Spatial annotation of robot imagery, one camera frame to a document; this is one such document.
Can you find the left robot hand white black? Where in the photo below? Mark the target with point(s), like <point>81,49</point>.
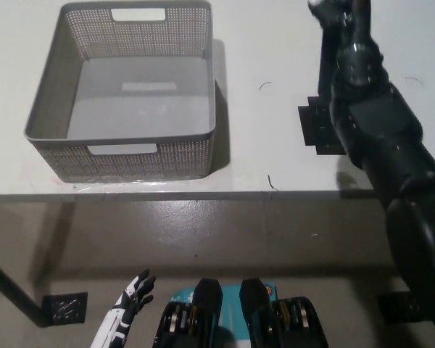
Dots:
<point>137,293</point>

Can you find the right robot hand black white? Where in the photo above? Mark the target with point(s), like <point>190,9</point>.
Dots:
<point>340,18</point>

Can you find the black floor plate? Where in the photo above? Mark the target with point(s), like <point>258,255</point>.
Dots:
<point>65,308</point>

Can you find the robot body black teal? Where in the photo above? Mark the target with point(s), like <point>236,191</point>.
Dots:
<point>210,319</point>

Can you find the black square stand base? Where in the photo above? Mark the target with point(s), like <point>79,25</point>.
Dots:
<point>317,123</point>

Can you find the clear plastic tape strip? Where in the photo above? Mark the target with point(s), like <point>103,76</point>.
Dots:
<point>112,180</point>

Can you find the grey perforated plastic basket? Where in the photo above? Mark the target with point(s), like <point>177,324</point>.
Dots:
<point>130,159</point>

